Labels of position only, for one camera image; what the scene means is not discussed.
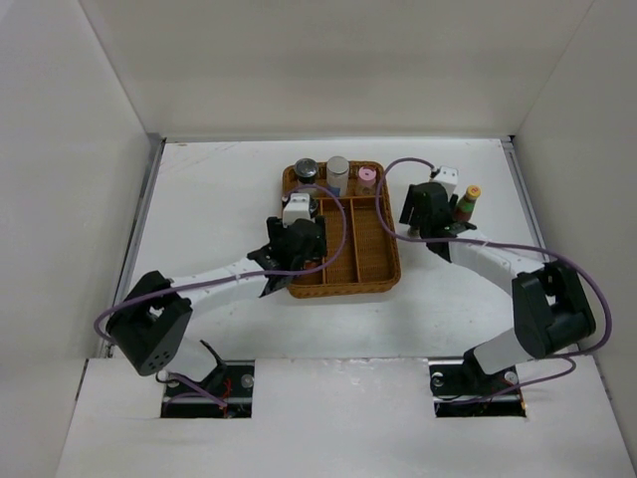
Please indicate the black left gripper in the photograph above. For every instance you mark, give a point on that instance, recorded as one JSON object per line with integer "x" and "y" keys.
{"x": 277, "y": 230}

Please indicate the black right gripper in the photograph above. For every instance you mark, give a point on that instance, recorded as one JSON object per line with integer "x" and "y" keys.
{"x": 410, "y": 205}

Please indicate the pink lid spice jar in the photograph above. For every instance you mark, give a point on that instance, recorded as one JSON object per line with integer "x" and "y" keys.
{"x": 366, "y": 180}

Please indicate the silver lid salt jar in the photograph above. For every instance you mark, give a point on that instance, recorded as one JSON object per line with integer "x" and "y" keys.
{"x": 337, "y": 171}

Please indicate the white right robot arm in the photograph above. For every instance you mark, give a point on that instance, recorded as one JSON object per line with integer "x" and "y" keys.
{"x": 550, "y": 309}

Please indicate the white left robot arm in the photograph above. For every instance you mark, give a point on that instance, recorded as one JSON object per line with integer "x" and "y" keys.
{"x": 151, "y": 334}

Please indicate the red chili sauce bottle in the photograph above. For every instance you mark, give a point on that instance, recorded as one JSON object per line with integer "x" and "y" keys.
{"x": 465, "y": 205}

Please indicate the brown wicker divided basket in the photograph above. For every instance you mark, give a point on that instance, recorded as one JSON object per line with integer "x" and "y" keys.
{"x": 366, "y": 258}

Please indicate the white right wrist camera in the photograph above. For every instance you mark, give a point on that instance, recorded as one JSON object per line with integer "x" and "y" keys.
{"x": 446, "y": 176}

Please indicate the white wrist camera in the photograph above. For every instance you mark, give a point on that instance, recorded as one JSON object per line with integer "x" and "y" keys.
{"x": 446, "y": 176}
{"x": 298, "y": 206}

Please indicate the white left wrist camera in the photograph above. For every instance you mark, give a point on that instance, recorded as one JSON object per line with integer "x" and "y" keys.
{"x": 298, "y": 206}

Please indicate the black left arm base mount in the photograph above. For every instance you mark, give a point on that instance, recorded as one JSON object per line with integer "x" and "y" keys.
{"x": 219, "y": 383}

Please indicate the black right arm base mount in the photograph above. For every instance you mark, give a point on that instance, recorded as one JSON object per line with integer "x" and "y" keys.
{"x": 456, "y": 394}

